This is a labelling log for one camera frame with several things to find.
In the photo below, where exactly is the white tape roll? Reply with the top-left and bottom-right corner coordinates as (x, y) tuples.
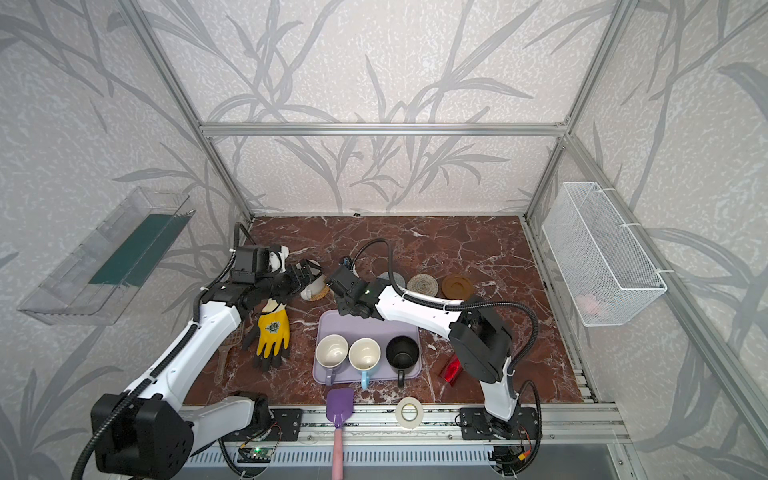
(394, 397), (424, 430)

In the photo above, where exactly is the black mug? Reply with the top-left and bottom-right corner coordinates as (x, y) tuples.
(386, 336), (420, 388)

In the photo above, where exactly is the white speckled mug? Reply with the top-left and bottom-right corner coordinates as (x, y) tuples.
(300, 260), (328, 301)

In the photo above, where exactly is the white wire basket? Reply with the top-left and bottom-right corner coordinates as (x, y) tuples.
(542, 182), (667, 327)

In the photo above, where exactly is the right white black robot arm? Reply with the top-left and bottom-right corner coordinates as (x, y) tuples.
(327, 266), (539, 425)

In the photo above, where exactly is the red spray bottle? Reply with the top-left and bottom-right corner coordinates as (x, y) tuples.
(438, 355), (463, 387)

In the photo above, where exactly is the white mug purple handle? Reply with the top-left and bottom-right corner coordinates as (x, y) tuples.
(315, 334), (349, 386)

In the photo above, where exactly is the white patterned woven coaster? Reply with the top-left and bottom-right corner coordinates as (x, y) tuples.
(406, 274), (439, 297)

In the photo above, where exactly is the purple pink spatula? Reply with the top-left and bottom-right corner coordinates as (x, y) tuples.
(326, 388), (354, 480)

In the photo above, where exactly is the white mug blue handle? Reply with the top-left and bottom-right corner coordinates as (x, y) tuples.
(348, 338), (381, 390)

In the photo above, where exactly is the amber round coaster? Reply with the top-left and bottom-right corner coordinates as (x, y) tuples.
(441, 274), (475, 300)

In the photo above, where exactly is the lilac plastic tray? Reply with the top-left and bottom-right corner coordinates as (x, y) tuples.
(312, 310), (422, 385)

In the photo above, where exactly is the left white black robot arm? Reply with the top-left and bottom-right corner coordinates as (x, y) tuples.
(71, 245), (322, 479)

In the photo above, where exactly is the clear plastic wall shelf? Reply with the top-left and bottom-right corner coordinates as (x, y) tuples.
(18, 187), (195, 326)

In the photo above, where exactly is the grey blue woven coaster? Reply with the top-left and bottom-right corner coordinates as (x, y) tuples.
(379, 272), (406, 289)

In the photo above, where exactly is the woven straw coaster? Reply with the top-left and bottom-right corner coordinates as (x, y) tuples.
(300, 285), (330, 302)

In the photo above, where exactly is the yellow black work glove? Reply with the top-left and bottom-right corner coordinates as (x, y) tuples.
(241, 299), (290, 372)

